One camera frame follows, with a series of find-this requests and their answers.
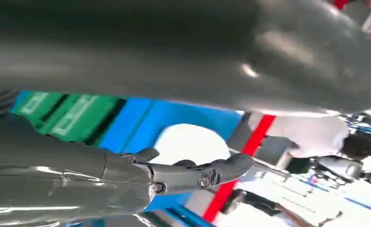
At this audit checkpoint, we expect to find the green plastic crate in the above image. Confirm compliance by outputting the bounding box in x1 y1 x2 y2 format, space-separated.
12 91 64 124
36 94 121 147

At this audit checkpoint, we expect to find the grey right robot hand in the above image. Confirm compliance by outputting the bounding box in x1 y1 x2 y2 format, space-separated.
0 0 371 227

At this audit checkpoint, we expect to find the person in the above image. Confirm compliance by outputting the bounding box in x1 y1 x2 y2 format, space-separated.
265 115 371 161

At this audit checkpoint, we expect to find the blue metal rack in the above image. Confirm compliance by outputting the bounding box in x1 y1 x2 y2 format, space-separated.
11 90 245 227

